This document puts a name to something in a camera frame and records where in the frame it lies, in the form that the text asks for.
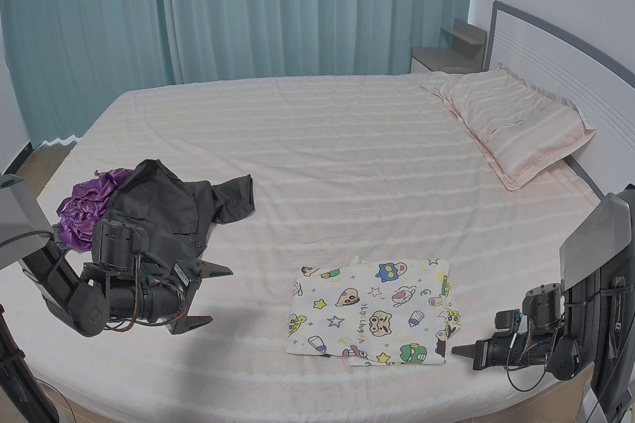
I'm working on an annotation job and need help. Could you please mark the black shirt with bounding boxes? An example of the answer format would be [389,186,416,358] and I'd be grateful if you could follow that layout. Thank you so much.
[99,158,256,265]

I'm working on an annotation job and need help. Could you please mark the pink striped pillow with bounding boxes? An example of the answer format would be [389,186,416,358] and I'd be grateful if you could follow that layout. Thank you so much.
[420,66,597,191]

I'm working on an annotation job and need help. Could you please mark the purple garment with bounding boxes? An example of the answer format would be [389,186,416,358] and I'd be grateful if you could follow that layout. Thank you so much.
[56,168,133,254]

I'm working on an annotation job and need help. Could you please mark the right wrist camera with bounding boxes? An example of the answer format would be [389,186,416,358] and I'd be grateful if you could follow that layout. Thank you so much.
[493,309,523,338]

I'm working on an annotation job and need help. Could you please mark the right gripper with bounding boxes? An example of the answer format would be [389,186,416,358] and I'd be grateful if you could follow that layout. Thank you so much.
[471,331,528,371]

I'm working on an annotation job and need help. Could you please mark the grey bedside table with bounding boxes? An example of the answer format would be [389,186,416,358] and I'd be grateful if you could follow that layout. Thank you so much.
[411,18,488,75]

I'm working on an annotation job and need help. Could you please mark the black cable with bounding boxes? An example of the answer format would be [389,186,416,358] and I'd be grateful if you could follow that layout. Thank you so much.
[505,362,552,394]
[35,379,71,423]
[103,316,146,332]

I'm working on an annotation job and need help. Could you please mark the white printed pyjama top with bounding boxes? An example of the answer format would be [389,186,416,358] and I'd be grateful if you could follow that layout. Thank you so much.
[285,256,463,367]

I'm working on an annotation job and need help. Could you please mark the bed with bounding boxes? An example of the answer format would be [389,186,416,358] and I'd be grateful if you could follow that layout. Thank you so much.
[0,0,635,423]

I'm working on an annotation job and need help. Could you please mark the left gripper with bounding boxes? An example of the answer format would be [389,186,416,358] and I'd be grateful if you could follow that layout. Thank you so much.
[106,260,234,337]

